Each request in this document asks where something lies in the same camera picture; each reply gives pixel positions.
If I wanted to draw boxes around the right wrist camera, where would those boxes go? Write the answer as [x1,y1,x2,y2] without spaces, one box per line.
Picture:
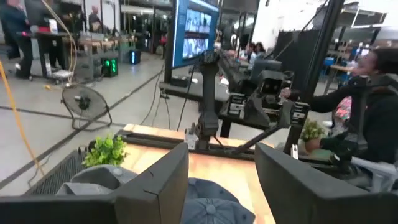
[257,70,284,96]

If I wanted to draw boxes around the plant in terracotta pot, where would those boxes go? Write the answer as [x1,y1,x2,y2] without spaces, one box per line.
[300,119,326,153]

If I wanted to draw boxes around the grey denim baseball cap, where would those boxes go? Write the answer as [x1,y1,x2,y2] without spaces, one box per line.
[68,164,138,191]

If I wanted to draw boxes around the small plant in white pot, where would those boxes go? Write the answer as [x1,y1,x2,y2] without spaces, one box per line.
[82,133,129,168]

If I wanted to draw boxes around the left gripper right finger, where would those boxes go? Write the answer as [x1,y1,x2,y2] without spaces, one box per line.
[254,142,369,224]

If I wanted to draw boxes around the black aluminium rig frame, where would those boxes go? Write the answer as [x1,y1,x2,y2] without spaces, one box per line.
[116,0,346,162]

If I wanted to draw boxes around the person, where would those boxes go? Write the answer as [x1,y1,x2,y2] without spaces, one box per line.
[279,46,398,191]
[244,42,257,68]
[88,5,104,34]
[0,0,34,81]
[254,41,267,62]

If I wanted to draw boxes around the white chair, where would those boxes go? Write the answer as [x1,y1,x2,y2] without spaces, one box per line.
[351,155,398,194]

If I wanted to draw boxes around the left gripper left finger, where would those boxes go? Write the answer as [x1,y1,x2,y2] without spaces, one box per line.
[113,142,190,224]

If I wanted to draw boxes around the blue lit computer tower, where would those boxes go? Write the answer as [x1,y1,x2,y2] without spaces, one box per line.
[129,49,142,65]

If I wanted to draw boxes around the dark blue denim baseball cap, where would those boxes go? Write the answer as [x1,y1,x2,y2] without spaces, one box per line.
[185,176,241,205]
[179,197,256,224]

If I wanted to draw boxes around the wooden work table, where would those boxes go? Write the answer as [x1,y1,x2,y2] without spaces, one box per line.
[30,29,139,80]

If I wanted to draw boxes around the green lit computer tower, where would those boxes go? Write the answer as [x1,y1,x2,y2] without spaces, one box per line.
[101,57,119,78]

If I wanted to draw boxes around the black partition panel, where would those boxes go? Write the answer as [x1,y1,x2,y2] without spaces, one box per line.
[273,29,315,82]

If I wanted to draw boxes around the black floor fan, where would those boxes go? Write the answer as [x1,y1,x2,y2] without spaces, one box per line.
[60,84,113,131]

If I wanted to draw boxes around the yellow power cord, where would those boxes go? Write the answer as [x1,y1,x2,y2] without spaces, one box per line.
[42,0,78,85]

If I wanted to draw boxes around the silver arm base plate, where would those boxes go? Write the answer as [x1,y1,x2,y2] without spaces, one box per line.
[184,123,200,151]

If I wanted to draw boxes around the large display screen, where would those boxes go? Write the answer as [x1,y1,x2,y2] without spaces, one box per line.
[164,0,220,84]

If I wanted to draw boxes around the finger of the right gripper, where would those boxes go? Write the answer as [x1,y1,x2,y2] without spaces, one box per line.
[279,102,295,129]
[245,96,271,127]

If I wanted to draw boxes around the yellow hanging cable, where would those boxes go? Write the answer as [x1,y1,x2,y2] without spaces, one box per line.
[0,58,45,175]

